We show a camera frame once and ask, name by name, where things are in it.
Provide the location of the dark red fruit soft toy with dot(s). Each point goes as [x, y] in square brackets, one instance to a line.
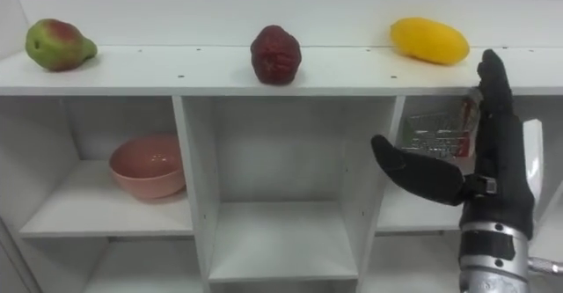
[275, 55]

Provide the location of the white shelf unit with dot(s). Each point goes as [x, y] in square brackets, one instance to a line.
[281, 152]

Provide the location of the green pear soft toy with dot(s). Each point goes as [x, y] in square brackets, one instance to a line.
[56, 44]

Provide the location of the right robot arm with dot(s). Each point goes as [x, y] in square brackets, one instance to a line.
[492, 258]

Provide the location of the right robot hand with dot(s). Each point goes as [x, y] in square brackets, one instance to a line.
[501, 152]

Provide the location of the yellow mango soft toy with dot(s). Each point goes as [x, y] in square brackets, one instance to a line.
[429, 41]

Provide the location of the pink bowl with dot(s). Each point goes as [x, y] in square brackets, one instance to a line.
[147, 167]

